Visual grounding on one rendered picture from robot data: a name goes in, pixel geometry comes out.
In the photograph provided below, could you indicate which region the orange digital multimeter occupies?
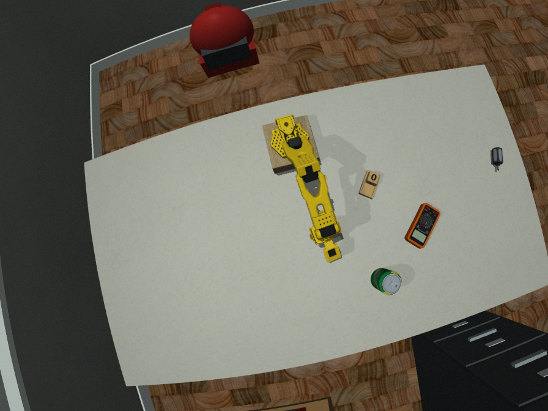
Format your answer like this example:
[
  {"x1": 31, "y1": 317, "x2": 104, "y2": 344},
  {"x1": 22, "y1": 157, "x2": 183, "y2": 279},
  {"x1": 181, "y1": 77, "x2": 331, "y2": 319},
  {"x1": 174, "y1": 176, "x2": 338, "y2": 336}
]
[{"x1": 405, "y1": 203, "x2": 440, "y2": 248}]

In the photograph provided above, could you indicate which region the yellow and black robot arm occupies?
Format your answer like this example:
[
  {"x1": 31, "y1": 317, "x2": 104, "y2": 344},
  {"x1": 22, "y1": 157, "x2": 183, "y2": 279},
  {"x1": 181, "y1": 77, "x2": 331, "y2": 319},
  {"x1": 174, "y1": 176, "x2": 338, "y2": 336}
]
[{"x1": 270, "y1": 116, "x2": 342, "y2": 240}]

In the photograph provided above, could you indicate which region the green drink can with yellow stripe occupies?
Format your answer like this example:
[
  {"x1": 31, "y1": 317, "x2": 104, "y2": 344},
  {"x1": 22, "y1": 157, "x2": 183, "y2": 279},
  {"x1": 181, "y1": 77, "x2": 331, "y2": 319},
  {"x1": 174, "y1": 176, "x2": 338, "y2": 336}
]
[{"x1": 371, "y1": 268, "x2": 402, "y2": 295}]

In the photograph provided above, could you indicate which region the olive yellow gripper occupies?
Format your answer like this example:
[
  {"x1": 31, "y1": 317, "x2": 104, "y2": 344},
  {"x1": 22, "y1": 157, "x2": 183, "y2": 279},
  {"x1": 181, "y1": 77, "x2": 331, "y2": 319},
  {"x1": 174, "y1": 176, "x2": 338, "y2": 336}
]
[{"x1": 309, "y1": 227, "x2": 341, "y2": 263}]

